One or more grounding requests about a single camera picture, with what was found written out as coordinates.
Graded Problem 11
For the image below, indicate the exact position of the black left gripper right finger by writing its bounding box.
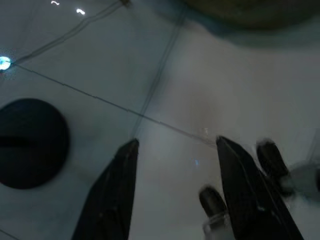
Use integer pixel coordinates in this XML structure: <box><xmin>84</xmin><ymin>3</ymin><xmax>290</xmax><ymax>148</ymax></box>
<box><xmin>216</xmin><ymin>135</ymin><xmax>305</xmax><ymax>240</ymax></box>

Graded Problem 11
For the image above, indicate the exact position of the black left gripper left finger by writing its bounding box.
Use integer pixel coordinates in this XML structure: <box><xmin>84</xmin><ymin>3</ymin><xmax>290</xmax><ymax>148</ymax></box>
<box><xmin>71</xmin><ymin>138</ymin><xmax>140</xmax><ymax>240</ymax></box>

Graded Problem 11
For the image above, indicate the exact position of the black capped furniture leg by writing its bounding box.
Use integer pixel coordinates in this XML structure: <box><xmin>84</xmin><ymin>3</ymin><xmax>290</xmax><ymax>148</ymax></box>
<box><xmin>199</xmin><ymin>186</ymin><xmax>232</xmax><ymax>240</ymax></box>
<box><xmin>256</xmin><ymin>139</ymin><xmax>320</xmax><ymax>199</ymax></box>

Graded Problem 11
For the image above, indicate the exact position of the black round disc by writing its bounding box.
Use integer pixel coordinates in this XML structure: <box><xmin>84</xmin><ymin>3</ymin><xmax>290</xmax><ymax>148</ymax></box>
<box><xmin>0</xmin><ymin>98</ymin><xmax>71</xmax><ymax>190</ymax></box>

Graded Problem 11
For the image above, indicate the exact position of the round brown rug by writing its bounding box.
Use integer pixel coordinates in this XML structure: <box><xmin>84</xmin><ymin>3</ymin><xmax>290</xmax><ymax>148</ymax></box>
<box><xmin>179</xmin><ymin>0</ymin><xmax>320</xmax><ymax>32</ymax></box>

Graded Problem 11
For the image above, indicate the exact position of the thin floor cable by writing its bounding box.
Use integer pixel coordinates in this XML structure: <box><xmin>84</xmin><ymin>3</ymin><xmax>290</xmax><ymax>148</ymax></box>
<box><xmin>13</xmin><ymin>0</ymin><xmax>121</xmax><ymax>65</ymax></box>

